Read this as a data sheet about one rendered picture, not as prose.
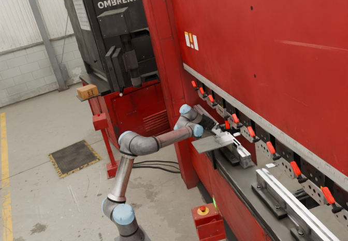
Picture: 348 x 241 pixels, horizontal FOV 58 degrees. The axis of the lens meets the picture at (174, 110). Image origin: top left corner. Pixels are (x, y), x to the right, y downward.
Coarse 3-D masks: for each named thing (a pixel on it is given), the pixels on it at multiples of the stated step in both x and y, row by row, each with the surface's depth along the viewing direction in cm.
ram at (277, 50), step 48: (192, 0) 215; (240, 0) 147; (288, 0) 112; (336, 0) 91; (192, 48) 247; (240, 48) 162; (288, 48) 120; (336, 48) 96; (240, 96) 180; (288, 96) 130; (336, 96) 102; (288, 144) 141; (336, 144) 109
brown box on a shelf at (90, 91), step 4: (92, 84) 392; (80, 88) 389; (84, 88) 384; (88, 88) 382; (92, 88) 382; (96, 88) 385; (80, 92) 381; (84, 92) 377; (88, 92) 380; (92, 92) 383; (96, 92) 386; (80, 96) 388; (84, 96) 378; (88, 96) 381; (92, 96) 384; (80, 100) 380; (84, 100) 378
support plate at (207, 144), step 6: (222, 132) 237; (204, 138) 234; (210, 138) 232; (192, 144) 231; (198, 144) 228; (204, 144) 226; (210, 144) 224; (216, 144) 223; (222, 144) 221; (228, 144) 221; (198, 150) 220; (204, 150) 218; (210, 150) 218
